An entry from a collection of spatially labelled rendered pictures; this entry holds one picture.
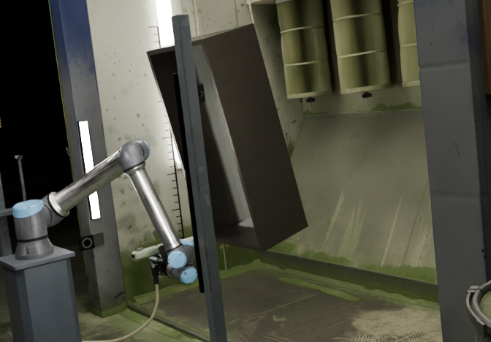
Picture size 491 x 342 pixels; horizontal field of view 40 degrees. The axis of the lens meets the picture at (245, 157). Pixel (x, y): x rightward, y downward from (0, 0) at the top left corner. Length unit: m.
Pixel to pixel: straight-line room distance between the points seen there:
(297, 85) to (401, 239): 1.36
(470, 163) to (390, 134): 2.62
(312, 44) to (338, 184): 1.00
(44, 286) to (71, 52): 1.56
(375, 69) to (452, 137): 2.39
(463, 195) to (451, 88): 0.31
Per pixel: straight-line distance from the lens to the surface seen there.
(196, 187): 2.48
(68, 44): 4.36
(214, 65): 3.51
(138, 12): 4.60
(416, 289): 4.04
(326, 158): 4.94
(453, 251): 2.11
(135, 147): 3.34
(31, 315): 3.50
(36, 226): 3.50
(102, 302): 4.51
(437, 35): 2.04
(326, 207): 4.72
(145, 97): 4.55
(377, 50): 4.40
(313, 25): 4.82
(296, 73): 4.81
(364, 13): 4.40
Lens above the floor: 1.34
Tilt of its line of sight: 6 degrees down
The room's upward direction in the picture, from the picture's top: 6 degrees counter-clockwise
